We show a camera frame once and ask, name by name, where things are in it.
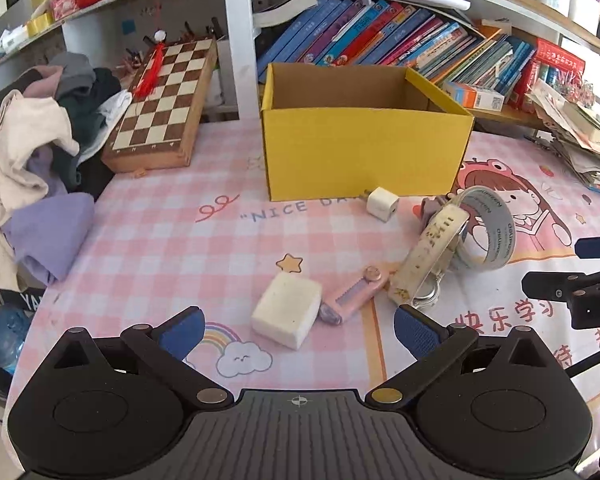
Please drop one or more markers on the dark green garment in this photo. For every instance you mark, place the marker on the dark green garment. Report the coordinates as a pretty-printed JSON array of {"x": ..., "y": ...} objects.
[{"x": 92, "y": 110}]

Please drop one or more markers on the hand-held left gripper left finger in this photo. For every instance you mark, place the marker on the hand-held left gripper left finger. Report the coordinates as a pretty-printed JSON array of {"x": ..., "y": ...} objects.
[{"x": 182, "y": 334}]

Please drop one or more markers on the grey garment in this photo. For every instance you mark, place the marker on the grey garment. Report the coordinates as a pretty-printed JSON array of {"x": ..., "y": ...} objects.
[{"x": 72, "y": 67}]

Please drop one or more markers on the pink checked desktop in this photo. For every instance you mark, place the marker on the pink checked desktop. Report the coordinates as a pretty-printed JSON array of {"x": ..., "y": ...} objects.
[{"x": 180, "y": 240}]

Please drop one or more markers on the stack of papers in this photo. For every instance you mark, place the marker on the stack of papers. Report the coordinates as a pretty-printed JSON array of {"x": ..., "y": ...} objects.
[{"x": 580, "y": 135}]

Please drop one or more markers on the white charger plug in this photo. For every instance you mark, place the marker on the white charger plug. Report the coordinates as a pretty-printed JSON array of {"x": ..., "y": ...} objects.
[{"x": 382, "y": 204}]

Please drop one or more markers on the blue sticky note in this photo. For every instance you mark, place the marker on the blue sticky note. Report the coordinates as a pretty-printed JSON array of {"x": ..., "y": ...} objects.
[{"x": 128, "y": 27}]

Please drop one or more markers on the small mauve object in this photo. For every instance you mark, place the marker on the small mauve object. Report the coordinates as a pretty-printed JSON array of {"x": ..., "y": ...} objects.
[{"x": 430, "y": 207}]

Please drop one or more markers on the pink tissue pack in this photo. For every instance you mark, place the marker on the pink tissue pack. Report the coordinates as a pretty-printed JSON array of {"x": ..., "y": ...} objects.
[{"x": 64, "y": 5}]

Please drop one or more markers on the orange and white box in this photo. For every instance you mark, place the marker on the orange and white box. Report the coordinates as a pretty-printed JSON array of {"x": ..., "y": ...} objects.
[{"x": 472, "y": 95}]

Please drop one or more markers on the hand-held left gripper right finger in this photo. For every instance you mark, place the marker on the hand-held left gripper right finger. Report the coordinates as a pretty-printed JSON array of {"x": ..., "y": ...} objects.
[{"x": 419, "y": 335}]

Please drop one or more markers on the red book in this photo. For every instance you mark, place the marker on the red book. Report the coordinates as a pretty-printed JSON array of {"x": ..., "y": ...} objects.
[{"x": 550, "y": 67}]

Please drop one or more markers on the wooden folding chessboard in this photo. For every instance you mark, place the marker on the wooden folding chessboard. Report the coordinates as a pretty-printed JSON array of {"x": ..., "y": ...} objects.
[{"x": 157, "y": 105}]

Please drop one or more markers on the white storage container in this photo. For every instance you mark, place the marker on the white storage container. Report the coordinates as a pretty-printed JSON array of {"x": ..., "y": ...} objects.
[{"x": 582, "y": 5}]

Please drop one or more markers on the yellow cardboard box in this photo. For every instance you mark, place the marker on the yellow cardboard box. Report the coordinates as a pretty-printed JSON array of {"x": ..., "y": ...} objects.
[{"x": 360, "y": 155}]

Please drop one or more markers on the lavender garment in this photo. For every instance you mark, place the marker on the lavender garment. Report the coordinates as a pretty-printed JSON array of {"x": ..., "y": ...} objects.
[{"x": 50, "y": 230}]

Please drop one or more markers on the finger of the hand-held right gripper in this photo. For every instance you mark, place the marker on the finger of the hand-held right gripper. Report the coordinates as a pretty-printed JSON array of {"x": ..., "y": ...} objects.
[
  {"x": 597, "y": 247},
  {"x": 550, "y": 285}
]

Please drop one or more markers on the white foam block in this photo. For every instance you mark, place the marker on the white foam block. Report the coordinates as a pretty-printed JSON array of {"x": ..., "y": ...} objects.
[{"x": 286, "y": 310}]

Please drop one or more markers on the pink utility knife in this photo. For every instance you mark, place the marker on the pink utility knife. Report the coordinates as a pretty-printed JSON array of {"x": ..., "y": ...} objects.
[{"x": 352, "y": 295}]

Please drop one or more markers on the red tassel ornament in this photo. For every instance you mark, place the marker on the red tassel ornament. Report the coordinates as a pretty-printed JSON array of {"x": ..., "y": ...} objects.
[{"x": 152, "y": 67}]

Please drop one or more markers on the clear tape roll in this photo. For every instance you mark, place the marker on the clear tape roll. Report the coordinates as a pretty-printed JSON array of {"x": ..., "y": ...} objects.
[{"x": 502, "y": 240}]

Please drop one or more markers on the blue water bottle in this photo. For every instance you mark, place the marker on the blue water bottle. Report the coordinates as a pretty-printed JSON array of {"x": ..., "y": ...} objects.
[{"x": 2, "y": 335}]

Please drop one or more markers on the row of colourful books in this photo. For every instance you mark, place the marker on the row of colourful books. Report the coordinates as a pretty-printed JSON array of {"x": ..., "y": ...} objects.
[{"x": 380, "y": 35}]

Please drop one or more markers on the pile of clothes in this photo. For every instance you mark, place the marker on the pile of clothes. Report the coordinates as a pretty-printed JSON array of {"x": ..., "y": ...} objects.
[{"x": 25, "y": 130}]

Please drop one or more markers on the small yellow box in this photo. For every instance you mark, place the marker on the small yellow box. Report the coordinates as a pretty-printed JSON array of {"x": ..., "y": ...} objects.
[{"x": 41, "y": 24}]

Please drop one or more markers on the thick white book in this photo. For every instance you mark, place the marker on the thick white book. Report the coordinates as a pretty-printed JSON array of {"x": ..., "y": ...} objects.
[{"x": 287, "y": 5}]

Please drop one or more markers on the white bookshelf frame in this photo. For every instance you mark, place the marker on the white bookshelf frame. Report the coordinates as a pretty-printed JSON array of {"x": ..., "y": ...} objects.
[{"x": 240, "y": 45}]

